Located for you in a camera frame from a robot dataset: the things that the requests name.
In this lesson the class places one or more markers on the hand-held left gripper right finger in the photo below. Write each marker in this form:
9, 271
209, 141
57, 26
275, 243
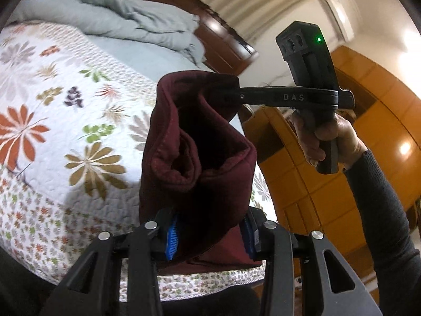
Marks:
248, 237

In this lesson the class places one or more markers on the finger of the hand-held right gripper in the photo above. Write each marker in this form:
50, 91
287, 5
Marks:
269, 95

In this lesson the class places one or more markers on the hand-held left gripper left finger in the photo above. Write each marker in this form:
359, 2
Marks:
171, 240

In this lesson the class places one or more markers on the maroon pants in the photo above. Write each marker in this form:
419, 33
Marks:
164, 128

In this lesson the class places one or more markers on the person's right forearm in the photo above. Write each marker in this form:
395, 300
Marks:
384, 223

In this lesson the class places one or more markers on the person's right hand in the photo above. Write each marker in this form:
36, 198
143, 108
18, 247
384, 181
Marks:
348, 141

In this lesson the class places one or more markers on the white air conditioner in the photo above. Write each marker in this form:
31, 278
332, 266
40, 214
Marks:
338, 13

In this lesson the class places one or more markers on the dark wooden headboard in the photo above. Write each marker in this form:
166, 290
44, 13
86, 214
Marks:
223, 46

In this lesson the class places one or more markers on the beige window curtain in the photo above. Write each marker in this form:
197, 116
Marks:
250, 3

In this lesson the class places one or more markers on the wooden wardrobe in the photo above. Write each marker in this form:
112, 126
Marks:
329, 204

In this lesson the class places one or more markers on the light blue bed sheet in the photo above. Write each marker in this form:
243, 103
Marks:
158, 62

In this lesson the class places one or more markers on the floral quilted bedspread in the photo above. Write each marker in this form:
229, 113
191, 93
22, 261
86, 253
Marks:
65, 138

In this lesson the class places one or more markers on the grey-blue duvet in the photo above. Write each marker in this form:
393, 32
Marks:
108, 13

